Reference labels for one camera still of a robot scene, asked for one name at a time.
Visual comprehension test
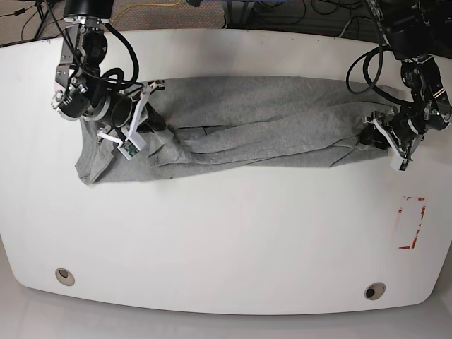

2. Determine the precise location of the right table grommet hole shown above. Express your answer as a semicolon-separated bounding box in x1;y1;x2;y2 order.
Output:
364;282;386;301

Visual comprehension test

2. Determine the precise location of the yellow cable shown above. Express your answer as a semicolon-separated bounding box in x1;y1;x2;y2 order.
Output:
116;0;182;18

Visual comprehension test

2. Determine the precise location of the left table grommet hole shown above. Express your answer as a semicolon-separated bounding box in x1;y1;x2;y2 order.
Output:
55;268;75;287

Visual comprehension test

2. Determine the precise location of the red tape marking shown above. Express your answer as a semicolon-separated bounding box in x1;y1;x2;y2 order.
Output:
393;196;427;249

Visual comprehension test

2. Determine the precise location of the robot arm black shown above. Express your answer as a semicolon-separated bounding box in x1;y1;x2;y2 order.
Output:
358;1;451;171
52;1;166;152

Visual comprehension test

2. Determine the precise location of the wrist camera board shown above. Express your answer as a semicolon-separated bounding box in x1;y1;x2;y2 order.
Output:
391;153;411;172
117;136;147;160

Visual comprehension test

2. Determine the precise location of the table grommet hole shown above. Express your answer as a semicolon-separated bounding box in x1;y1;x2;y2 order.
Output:
55;268;75;287
364;282;386;301

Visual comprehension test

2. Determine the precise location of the grey t-shirt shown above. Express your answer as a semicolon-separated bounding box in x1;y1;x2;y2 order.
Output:
76;76;392;185

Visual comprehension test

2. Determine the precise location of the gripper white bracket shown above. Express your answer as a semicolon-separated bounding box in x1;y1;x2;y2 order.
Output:
96;81;166;145
359;109;426;158

